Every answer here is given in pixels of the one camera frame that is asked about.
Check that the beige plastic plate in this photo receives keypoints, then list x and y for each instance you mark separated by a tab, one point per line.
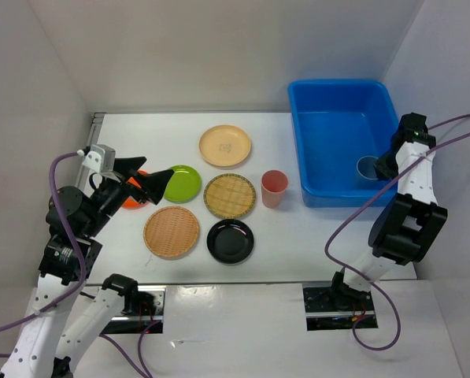
224	145

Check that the green plastic plate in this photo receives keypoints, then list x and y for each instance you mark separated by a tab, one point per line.
184	184

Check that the green-rimmed bamboo tray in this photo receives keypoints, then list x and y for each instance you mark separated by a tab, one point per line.
229	196

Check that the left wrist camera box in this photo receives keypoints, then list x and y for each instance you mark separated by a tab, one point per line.
100	159

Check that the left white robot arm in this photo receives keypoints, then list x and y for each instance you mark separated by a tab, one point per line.
47	346

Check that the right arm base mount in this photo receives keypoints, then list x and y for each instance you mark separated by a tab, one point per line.
324	313

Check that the blue plastic cup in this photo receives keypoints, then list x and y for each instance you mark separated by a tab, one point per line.
366	170

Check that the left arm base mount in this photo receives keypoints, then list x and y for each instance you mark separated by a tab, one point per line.
148	310

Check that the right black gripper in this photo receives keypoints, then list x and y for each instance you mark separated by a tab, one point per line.
383	170

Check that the black round bowl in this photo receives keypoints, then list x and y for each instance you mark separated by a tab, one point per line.
230	241

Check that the blue plastic bin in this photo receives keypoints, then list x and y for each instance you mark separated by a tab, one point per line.
336	123

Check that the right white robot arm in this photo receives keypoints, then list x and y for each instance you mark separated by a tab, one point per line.
405	230

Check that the pink plastic cup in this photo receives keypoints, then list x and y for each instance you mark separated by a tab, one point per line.
274	184

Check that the orange plastic plate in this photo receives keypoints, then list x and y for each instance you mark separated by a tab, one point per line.
130	202

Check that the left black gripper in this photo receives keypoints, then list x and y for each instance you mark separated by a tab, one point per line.
153	187

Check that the aluminium table edge rail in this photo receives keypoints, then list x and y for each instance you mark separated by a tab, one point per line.
95	128

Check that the brown woven bamboo tray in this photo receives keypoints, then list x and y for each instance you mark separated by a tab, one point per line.
171	232

